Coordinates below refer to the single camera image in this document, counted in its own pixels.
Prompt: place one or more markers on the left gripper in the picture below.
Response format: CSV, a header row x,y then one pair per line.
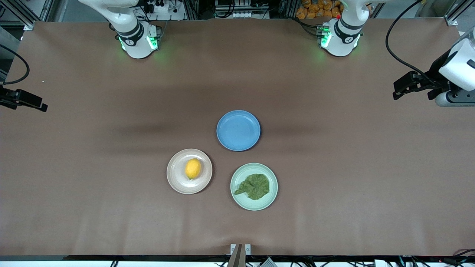
x,y
436,76

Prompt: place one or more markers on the yellow lemon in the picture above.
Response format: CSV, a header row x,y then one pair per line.
x,y
193,168

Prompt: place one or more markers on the green lettuce leaf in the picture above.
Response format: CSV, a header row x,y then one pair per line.
x,y
256,187

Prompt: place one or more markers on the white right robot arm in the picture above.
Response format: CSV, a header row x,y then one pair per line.
x,y
135,35

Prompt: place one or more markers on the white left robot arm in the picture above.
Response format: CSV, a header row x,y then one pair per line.
x,y
339,37

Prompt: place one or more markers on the bag of oranges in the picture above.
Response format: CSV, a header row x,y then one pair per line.
x,y
315,9

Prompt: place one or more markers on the white power strip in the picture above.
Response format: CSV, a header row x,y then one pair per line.
x,y
162,7

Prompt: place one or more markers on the beige pink plate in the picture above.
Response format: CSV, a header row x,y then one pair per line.
x,y
176,178

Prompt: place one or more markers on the blue plate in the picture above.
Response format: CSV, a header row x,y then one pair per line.
x,y
238,130

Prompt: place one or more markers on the light green plate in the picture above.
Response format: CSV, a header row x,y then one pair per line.
x,y
269,196

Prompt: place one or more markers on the aluminium frame post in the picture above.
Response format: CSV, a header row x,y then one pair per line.
x,y
29,15
458,11

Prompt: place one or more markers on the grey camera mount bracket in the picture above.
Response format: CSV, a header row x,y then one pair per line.
x,y
239,252

